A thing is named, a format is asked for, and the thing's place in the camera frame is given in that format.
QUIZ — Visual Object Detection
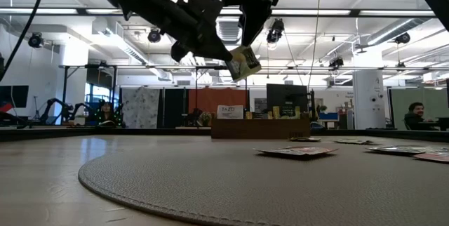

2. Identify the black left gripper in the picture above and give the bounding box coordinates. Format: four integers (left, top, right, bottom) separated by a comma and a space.
170, 18, 234, 63

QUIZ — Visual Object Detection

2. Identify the brown wooden tea organiser box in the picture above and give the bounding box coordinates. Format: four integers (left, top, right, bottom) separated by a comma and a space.
210, 118, 311, 140

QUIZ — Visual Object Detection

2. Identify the orange partition panel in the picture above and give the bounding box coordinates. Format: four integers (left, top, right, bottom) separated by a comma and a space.
188, 88, 248, 119

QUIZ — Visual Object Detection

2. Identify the black overhead light beam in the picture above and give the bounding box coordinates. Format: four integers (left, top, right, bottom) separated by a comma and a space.
0, 6, 449, 18

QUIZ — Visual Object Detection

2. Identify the background potted plant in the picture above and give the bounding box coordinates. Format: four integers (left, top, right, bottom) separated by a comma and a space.
199, 111, 213, 127

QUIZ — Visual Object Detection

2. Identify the black partition panel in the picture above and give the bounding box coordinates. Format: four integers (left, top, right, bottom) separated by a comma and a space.
163, 88, 186, 129

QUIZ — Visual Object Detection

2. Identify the black computer monitor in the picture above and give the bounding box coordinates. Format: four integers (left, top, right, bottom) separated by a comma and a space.
266, 84, 309, 114

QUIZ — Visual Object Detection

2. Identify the white marbled partition panel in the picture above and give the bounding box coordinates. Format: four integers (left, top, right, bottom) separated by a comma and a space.
121, 88, 161, 129

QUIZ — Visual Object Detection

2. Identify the person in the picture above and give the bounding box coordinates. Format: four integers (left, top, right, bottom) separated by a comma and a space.
98, 101, 119, 126
403, 102, 438, 131

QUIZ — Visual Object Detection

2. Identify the white round pillar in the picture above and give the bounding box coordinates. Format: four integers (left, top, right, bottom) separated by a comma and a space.
352, 70, 386, 131

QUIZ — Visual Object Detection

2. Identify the round grey table mat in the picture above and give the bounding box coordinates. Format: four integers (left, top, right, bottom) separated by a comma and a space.
77, 138, 449, 226

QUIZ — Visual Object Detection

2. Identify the black background desk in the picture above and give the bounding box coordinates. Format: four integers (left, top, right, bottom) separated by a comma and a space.
422, 117, 449, 132

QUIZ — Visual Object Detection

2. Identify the black hanging ceiling camera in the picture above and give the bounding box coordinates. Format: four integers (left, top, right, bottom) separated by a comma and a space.
265, 18, 286, 44
147, 27, 162, 44
394, 32, 411, 45
27, 32, 45, 49
328, 56, 344, 69

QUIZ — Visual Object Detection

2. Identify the silver ventilation duct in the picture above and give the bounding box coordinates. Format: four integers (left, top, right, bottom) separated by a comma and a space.
208, 0, 257, 44

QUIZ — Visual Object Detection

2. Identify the black background gantry frame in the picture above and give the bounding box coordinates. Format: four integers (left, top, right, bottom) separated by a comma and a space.
194, 65, 249, 120

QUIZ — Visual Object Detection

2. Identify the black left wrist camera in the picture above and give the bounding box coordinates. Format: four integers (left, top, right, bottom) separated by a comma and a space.
185, 0, 224, 27

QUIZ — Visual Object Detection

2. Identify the long black arm cable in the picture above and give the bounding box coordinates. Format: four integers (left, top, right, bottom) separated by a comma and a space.
0, 0, 52, 81

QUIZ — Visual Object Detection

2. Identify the green partition wall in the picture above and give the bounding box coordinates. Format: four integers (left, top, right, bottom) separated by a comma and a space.
389, 88, 449, 131

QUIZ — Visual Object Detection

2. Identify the black wall screen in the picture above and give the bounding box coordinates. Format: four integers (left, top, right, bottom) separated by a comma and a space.
0, 85, 29, 109

